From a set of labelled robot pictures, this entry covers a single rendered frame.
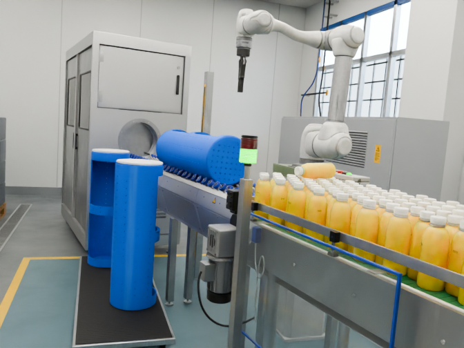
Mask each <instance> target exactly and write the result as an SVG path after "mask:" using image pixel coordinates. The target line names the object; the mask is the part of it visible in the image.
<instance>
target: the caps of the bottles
mask: <svg viewBox="0 0 464 348"><path fill-rule="evenodd" d="M292 185H293V187H295V188H300V189H303V188H304V187H303V186H304V183H302V181H300V180H292ZM306 185H308V187H309V188H311V190H313V192H314V193H325V189H326V190H329V192H330V193H333V195H334V196H336V197H337V199H340V200H348V198H349V195H350V196H352V198H354V199H358V202H362V203H363V206H370V207H375V206H376V203H377V202H379V205H381V206H386V209H389V210H393V211H394V213H395V214H397V215H407V214H408V211H409V210H411V213H415V214H420V218H424V219H428V220H430V223H432V224H437V225H446V222H447V221H448V222H450V223H454V224H460V228H462V229H464V205H462V204H460V203H459V202H455V201H447V203H444V202H437V201H436V199H433V198H428V196H426V195H416V198H414V196H412V195H408V194H407V193H403V192H401V191H399V190H396V189H390V190H389V193H388V192H387V191H386V190H381V188H379V187H376V185H371V184H367V185H366V187H363V185H359V183H355V182H354V181H351V180H345V183H342V181H339V180H333V183H329V181H327V180H320V185H318V183H316V181H313V180H306ZM321 185H322V186H321ZM322 187H324V188H322ZM341 190H343V191H341ZM347 193H348V194H347ZM364 195H367V196H364ZM401 198H402V199H401ZM371 199H372V200H371ZM393 202H395V203H393ZM416 205H418V206H416ZM431 205H432V206H431ZM401 206H403V207H401ZM425 209H427V210H425ZM441 209H442V210H441ZM435 214H436V215H435Z"/></svg>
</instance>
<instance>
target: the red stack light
mask: <svg viewBox="0 0 464 348"><path fill-rule="evenodd" d="M240 148H242V149H250V150H257V149H258V139H251V138H243V137H241V142H240Z"/></svg>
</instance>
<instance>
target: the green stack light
mask: <svg viewBox="0 0 464 348"><path fill-rule="evenodd" d="M257 153H258V150H250V149H242V148H241V149H240V160H239V162H242V163H248V164H256V163H257V162H256V161H257Z"/></svg>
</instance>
